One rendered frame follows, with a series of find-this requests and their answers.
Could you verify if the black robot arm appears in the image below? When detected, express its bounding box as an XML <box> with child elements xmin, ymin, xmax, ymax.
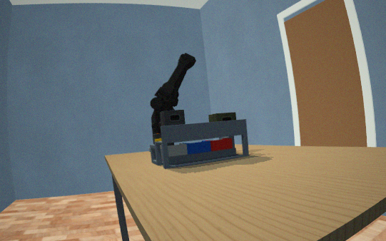
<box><xmin>151</xmin><ymin>53</ymin><xmax>196</xmax><ymax>111</ymax></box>

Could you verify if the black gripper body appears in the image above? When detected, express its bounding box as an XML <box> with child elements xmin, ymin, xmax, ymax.
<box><xmin>151</xmin><ymin>110</ymin><xmax>165</xmax><ymax>128</ymax></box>

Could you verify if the olive green case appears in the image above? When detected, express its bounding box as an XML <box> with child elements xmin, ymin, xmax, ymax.
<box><xmin>208</xmin><ymin>112</ymin><xmax>236</xmax><ymax>122</ymax></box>

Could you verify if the grey metal shelf rack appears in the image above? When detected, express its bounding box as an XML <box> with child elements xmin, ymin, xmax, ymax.
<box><xmin>149</xmin><ymin>119</ymin><xmax>249</xmax><ymax>169</ymax></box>

